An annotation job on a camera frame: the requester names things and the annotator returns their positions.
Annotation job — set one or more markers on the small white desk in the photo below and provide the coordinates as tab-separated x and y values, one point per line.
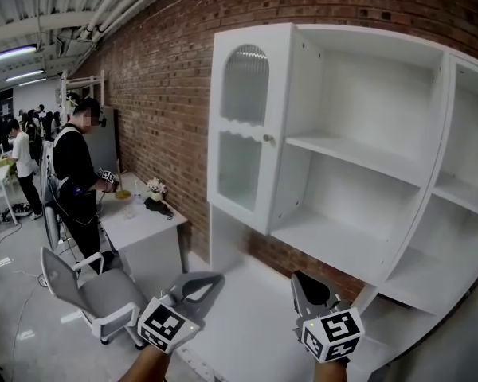
147	229

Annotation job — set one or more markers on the white cabinet door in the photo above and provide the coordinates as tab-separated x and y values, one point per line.
278	181

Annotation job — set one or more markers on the person's left forearm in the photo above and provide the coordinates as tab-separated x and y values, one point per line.
143	368

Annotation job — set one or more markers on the pink flowers in white pot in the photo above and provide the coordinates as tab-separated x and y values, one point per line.
156	187

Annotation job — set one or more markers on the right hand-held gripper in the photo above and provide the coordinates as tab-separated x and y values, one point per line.
334	334

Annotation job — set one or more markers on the white ceiling pipes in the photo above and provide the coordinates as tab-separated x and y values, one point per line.
115	8

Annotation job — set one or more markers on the clear glass cup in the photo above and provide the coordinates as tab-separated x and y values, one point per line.
129	213

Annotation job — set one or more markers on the white power strip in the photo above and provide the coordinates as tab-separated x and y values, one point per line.
44	280

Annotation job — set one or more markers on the ceiling air conditioner unit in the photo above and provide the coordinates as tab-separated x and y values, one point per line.
73	40

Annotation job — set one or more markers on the clear plastic bottle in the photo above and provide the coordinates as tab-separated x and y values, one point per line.
138	195

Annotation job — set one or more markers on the white desk hutch shelving unit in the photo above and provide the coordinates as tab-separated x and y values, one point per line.
247	313

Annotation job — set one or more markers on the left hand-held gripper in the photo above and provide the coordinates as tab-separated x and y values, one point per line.
163	324

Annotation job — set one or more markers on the white frame rack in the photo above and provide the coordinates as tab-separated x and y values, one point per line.
83	79

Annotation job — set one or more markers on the dark bundle of gear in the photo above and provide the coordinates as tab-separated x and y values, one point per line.
18	211

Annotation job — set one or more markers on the long ceiling light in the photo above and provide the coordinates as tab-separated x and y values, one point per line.
24	75
8	55
32	82

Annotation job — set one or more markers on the gold stand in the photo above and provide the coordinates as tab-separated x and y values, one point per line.
123	194

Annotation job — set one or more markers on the person's right forearm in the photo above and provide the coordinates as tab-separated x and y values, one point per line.
328	372

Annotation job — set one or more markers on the grey oval board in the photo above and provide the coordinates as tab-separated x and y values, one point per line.
52	229

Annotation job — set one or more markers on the white grey office chair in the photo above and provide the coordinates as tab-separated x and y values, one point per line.
107	293

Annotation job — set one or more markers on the black cloth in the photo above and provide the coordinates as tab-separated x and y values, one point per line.
157	207

